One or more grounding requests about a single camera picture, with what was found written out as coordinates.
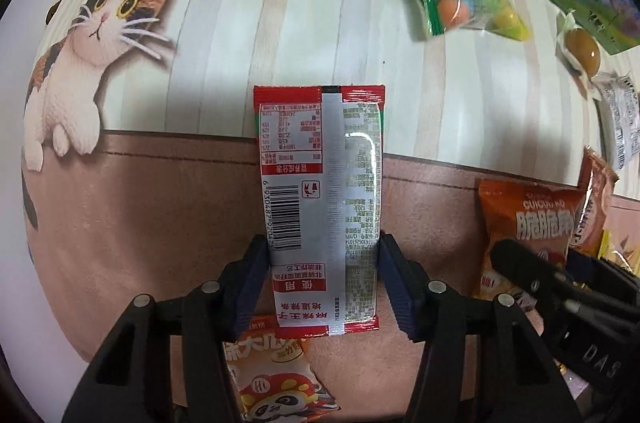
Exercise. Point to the cat printed striped blanket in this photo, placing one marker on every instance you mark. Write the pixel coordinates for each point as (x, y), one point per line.
(190, 178)

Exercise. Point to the orange chips bag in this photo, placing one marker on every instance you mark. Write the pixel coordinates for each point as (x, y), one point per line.
(525, 218)

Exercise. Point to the brown orange snack packet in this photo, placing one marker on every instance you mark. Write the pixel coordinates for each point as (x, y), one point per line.
(595, 198)

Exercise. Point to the red snack packet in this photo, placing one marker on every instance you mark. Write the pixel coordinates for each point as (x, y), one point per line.
(320, 183)

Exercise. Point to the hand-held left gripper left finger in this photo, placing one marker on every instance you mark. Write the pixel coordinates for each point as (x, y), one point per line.
(250, 288)

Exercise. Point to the braised egg packet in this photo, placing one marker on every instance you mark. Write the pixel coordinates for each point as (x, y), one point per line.
(582, 45)

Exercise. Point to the orange panda snack packet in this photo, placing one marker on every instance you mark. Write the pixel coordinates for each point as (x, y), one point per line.
(277, 383)

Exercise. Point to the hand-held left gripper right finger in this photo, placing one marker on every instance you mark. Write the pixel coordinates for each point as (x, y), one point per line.
(396, 288)

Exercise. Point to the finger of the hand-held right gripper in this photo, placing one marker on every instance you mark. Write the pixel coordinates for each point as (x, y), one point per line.
(530, 275)
(580, 265)

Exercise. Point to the small yellow packet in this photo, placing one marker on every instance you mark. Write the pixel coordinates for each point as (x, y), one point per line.
(617, 250)

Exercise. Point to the silver snack packet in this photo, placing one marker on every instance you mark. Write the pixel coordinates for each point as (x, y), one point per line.
(620, 118)

